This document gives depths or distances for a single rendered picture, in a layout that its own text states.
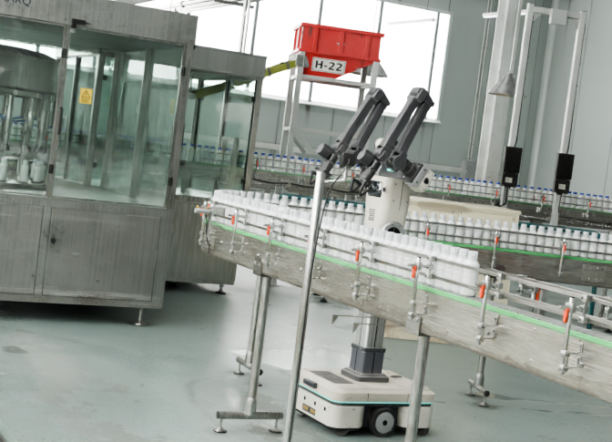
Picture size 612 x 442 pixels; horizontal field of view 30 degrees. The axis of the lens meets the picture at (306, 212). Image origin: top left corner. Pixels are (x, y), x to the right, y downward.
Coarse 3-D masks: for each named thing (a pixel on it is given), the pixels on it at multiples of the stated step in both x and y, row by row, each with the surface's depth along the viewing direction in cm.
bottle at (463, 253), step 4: (460, 252) 425; (464, 252) 424; (460, 256) 425; (464, 256) 424; (456, 260) 425; (460, 260) 424; (464, 260) 424; (456, 268) 424; (460, 268) 424; (456, 272) 424; (460, 272) 424; (456, 276) 424; (460, 276) 424; (456, 280) 424; (460, 280) 424; (452, 284) 426; (452, 288) 426; (456, 288) 424; (452, 292) 426; (456, 292) 424
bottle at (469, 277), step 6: (468, 252) 420; (474, 252) 419; (468, 258) 420; (474, 258) 419; (468, 264) 418; (474, 264) 418; (468, 270) 418; (462, 276) 421; (468, 276) 418; (474, 276) 418; (462, 282) 420; (468, 282) 418; (474, 282) 419; (462, 288) 420; (462, 294) 420; (468, 294) 419; (474, 294) 420
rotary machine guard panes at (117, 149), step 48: (0, 48) 790; (48, 48) 805; (96, 48) 819; (144, 48) 835; (0, 96) 793; (48, 96) 808; (96, 96) 823; (144, 96) 839; (0, 144) 797; (48, 144) 812; (96, 144) 827; (144, 144) 843; (96, 192) 830; (144, 192) 846
